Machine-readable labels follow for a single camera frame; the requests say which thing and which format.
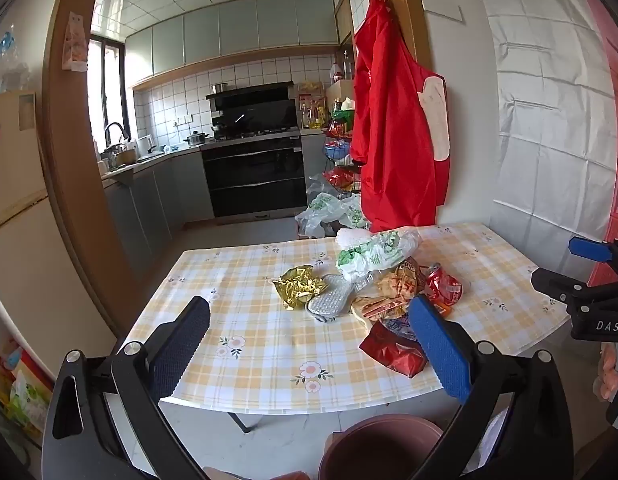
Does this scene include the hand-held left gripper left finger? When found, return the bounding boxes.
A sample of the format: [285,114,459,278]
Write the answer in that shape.
[41,296,211,480]

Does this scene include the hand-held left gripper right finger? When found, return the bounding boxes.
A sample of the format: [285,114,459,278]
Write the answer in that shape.
[408,295,574,480]

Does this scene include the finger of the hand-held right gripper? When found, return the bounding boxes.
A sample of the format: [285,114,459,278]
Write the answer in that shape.
[569,236,618,266]
[531,267,590,307]

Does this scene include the blue white wrapper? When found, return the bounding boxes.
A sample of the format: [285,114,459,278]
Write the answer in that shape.
[381,316,417,342]

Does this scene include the dark red snack packet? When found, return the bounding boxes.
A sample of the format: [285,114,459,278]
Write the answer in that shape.
[359,320,432,378]

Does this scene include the red plastic food tray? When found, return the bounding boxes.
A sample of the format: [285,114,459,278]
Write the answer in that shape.
[424,262,464,308]

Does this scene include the brown paper wrapper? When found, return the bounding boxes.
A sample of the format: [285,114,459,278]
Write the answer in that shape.
[351,294,412,322]

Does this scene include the printed brown paper bag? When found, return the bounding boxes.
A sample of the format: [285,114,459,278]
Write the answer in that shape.
[376,257,427,308]

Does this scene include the white green plastic bag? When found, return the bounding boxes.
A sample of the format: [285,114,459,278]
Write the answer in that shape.
[336,230,422,283]

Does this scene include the clear bumpy blister tray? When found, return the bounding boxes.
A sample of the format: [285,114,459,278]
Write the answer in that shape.
[304,274,354,322]

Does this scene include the pink plastic bin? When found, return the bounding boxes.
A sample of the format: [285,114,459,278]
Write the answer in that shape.
[321,414,447,480]

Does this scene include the gold foil wrapper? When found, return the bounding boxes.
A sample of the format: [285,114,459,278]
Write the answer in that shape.
[271,265,330,311]

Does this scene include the person's right hand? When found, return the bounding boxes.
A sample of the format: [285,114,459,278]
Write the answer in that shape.
[599,344,618,402]

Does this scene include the yellow plaid floral tablecloth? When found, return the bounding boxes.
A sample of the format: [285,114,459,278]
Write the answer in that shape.
[111,222,572,413]

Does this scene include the black metal table leg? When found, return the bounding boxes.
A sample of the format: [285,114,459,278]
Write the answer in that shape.
[229,410,262,434]

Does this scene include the red door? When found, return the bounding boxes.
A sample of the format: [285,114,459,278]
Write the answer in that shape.
[579,0,618,286]

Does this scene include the grey lower kitchen cabinets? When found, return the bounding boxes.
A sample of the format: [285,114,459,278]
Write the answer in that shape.
[101,152,214,271]

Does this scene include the grey kitchen cabinets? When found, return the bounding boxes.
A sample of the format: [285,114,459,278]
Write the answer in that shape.
[101,152,214,271]
[125,0,340,78]

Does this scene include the pile of colourful packets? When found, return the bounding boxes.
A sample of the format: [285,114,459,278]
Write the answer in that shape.
[0,340,54,446]

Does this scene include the pile of plastic bags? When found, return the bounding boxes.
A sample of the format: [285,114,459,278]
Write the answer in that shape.
[295,175,372,238]

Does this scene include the black built-in stove oven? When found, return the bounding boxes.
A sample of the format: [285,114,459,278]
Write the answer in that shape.
[200,129,306,218]

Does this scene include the beige refrigerator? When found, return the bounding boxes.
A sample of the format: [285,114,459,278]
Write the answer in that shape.
[0,91,117,376]

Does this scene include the red apron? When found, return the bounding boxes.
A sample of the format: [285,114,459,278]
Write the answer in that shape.
[350,0,450,233]

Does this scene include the black kitchen faucet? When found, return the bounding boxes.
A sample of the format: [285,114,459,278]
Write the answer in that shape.
[104,122,131,148]

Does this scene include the black range hood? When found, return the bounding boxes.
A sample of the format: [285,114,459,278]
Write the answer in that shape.
[205,81,297,131]

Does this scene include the row of seasoning bottles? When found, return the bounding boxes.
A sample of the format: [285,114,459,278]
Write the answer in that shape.
[299,95,324,128]

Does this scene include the kitchen window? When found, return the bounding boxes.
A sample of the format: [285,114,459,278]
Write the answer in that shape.
[88,35,127,146]

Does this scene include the cardboard box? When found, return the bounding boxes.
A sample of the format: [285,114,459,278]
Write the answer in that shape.
[325,79,354,111]

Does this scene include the paper note on refrigerator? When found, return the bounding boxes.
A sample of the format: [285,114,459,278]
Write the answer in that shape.
[18,92,37,131]

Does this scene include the white paper sheet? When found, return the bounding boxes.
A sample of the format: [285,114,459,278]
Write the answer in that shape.
[421,0,464,23]

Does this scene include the grey upper kitchen cabinets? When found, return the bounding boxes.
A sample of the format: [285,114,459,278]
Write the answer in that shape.
[125,0,340,78]

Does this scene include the hanging paper packet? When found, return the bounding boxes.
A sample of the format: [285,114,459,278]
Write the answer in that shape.
[63,11,90,72]

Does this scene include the clear plastic bag bundle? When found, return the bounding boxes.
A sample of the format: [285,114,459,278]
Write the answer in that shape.
[0,22,32,96]

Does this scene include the white plastic wall sheet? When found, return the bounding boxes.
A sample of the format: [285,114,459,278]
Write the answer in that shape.
[476,0,618,271]

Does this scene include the wooden door frame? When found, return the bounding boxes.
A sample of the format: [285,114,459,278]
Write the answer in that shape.
[41,0,154,336]

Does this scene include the black wire storage rack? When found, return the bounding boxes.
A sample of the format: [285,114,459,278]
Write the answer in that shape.
[321,110,362,201]

